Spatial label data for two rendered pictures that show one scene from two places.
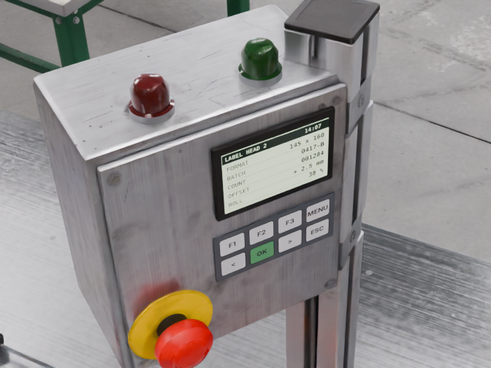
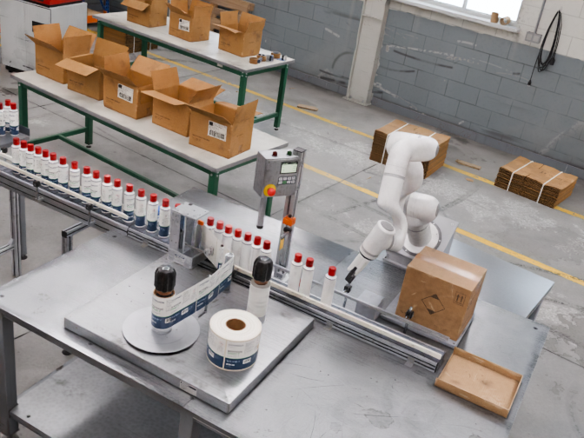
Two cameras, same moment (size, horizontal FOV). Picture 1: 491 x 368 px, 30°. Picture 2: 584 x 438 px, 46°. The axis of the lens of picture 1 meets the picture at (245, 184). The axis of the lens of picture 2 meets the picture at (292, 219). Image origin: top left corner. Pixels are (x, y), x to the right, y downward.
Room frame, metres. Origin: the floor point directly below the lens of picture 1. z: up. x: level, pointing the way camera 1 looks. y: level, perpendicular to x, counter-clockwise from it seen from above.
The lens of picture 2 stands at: (-2.38, 0.13, 2.63)
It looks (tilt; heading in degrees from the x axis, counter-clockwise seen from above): 27 degrees down; 356
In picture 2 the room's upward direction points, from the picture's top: 9 degrees clockwise
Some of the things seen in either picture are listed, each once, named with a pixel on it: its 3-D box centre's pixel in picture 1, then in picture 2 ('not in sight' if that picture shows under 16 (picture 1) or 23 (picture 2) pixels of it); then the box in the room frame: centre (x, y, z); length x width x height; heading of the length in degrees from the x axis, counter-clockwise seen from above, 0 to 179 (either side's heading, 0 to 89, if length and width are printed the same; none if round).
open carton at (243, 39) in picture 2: not in sight; (238, 34); (4.72, 0.47, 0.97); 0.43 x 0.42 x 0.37; 141
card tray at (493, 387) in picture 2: not in sight; (479, 380); (-0.15, -0.90, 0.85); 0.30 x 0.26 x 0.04; 61
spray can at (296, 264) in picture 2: not in sight; (295, 273); (0.28, -0.11, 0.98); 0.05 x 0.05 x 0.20
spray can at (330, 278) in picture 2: not in sight; (328, 287); (0.20, -0.26, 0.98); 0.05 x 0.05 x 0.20
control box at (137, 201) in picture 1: (202, 193); (276, 173); (0.45, 0.03, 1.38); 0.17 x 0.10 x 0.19; 116
